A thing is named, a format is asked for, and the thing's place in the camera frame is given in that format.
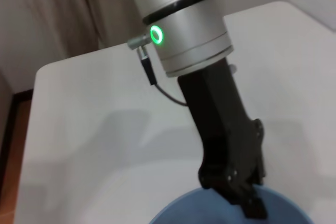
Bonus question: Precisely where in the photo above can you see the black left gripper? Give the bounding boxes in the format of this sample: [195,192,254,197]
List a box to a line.
[177,58,268,220]

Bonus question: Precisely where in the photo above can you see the blue bowl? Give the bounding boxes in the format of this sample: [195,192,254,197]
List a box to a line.
[149,185,314,224]

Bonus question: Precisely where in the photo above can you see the beige curtain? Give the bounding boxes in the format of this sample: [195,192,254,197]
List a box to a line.
[0,0,103,63]

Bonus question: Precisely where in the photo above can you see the grey cable with metal plug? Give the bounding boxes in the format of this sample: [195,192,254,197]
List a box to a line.
[127,33,189,108]

